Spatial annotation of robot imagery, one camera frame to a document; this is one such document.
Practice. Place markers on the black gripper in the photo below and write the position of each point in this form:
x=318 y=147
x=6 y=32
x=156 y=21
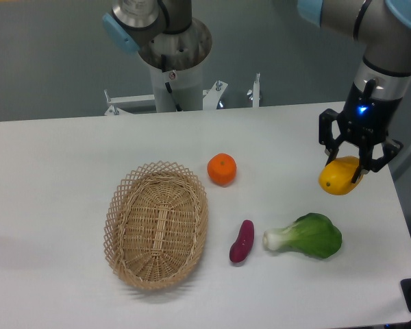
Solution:
x=366 y=113

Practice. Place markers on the yellow toy mango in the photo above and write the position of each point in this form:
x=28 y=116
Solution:
x=336 y=177

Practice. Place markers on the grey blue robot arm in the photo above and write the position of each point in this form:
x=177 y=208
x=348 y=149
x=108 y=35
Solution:
x=383 y=26

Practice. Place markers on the woven wicker basket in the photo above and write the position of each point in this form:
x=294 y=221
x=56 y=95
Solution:
x=156 y=225

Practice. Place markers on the green toy bok choy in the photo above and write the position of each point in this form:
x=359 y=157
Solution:
x=313 y=234

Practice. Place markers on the orange toy tangerine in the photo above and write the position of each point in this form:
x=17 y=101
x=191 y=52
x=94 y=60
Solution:
x=222 y=169

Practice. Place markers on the purple toy sweet potato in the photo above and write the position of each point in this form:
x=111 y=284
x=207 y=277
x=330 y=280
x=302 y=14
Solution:
x=243 y=244

